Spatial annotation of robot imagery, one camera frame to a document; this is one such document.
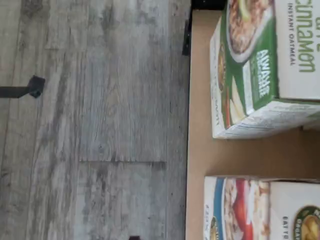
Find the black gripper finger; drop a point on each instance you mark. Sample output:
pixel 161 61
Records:
pixel 135 237

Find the black rod with bent tip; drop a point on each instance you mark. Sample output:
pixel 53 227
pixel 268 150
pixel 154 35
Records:
pixel 15 91

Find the green apple cinnamon oatmeal box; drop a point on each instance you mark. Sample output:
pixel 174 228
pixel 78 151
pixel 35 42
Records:
pixel 250 62

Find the blue and white oatmeal box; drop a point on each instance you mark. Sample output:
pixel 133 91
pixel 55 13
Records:
pixel 237 212

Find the tan particle board shelf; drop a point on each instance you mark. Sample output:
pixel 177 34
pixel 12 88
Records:
pixel 200 155

